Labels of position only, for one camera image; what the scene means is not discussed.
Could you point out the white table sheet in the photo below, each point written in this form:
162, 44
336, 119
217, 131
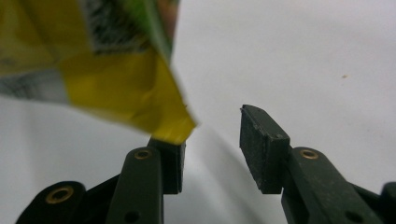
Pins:
280, 62

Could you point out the yellow spout pouch green cap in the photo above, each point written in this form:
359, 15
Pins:
118, 87

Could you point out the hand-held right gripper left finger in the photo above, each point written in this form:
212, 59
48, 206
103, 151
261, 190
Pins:
140, 186

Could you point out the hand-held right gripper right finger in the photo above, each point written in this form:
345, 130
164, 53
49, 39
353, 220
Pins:
264, 155

